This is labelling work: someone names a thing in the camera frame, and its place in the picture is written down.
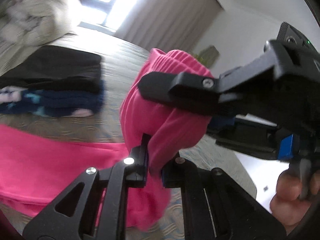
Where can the cloud shaped decor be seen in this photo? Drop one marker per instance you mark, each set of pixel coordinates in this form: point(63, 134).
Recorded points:
point(208, 56)

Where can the pink pants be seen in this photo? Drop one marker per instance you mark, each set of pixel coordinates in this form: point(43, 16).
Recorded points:
point(35, 170)

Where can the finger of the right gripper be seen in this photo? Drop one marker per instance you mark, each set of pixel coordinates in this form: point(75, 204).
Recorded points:
point(255, 139)
point(189, 92)

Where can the folded black garment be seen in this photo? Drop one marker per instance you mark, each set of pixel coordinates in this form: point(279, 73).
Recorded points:
point(57, 68)

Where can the dark framed window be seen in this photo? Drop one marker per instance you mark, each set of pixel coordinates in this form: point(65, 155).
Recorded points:
point(105, 15)

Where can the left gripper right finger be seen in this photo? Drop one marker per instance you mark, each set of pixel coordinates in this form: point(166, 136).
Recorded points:
point(217, 207)

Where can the patterned bedspread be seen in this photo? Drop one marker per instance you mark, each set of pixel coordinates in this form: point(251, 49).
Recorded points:
point(121, 63)

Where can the beige curtain right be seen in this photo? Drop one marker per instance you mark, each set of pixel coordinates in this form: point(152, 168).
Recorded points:
point(168, 24)

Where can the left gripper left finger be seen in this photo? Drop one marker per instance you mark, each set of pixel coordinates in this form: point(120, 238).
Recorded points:
point(94, 205)

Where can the person right hand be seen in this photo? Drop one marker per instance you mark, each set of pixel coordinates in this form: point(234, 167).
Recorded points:
point(286, 206)

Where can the folded grey duvet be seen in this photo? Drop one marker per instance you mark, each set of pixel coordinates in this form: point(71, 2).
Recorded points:
point(28, 24)

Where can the navy star fleece garment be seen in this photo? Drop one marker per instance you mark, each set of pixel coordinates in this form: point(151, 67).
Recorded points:
point(49, 103)

